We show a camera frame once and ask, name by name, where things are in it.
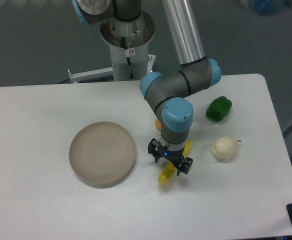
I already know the orange bread roll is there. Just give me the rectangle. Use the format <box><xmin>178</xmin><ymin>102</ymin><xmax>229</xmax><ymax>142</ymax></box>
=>
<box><xmin>155</xmin><ymin>118</ymin><xmax>162</xmax><ymax>131</ymax></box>

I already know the white metal bracket left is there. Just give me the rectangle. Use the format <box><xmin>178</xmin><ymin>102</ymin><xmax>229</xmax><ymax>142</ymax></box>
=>
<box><xmin>67</xmin><ymin>67</ymin><xmax>113</xmax><ymax>83</ymax></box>

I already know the white garlic bulb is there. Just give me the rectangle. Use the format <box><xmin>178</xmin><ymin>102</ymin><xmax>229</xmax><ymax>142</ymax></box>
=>
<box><xmin>211</xmin><ymin>136</ymin><xmax>242</xmax><ymax>162</ymax></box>

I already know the blue plastic bag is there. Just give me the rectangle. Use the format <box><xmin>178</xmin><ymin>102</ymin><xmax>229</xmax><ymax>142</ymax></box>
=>
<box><xmin>248</xmin><ymin>0</ymin><xmax>292</xmax><ymax>16</ymax></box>

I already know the green bell pepper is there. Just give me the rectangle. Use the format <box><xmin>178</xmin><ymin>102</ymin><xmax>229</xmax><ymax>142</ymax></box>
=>
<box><xmin>205</xmin><ymin>96</ymin><xmax>232</xmax><ymax>123</ymax></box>

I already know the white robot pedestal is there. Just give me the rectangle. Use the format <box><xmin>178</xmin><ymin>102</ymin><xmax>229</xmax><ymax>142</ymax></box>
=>
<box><xmin>100</xmin><ymin>11</ymin><xmax>155</xmax><ymax>82</ymax></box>

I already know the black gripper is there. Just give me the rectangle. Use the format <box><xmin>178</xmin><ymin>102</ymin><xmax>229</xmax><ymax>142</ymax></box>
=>
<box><xmin>148</xmin><ymin>138</ymin><xmax>193</xmax><ymax>175</ymax></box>

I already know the beige round plate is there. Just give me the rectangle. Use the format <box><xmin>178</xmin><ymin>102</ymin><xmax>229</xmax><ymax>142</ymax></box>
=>
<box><xmin>69</xmin><ymin>121</ymin><xmax>137</xmax><ymax>188</ymax></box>

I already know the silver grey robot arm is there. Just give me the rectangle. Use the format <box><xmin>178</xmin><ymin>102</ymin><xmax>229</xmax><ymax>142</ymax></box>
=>
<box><xmin>73</xmin><ymin>0</ymin><xmax>222</xmax><ymax>174</ymax></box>

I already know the yellow toy banana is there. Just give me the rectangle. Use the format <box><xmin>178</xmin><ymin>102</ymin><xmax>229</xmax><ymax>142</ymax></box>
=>
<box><xmin>157</xmin><ymin>139</ymin><xmax>192</xmax><ymax>185</ymax></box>

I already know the black cable on pedestal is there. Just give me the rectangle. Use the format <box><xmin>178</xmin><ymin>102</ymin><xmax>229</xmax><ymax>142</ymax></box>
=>
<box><xmin>121</xmin><ymin>36</ymin><xmax>135</xmax><ymax>81</ymax></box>

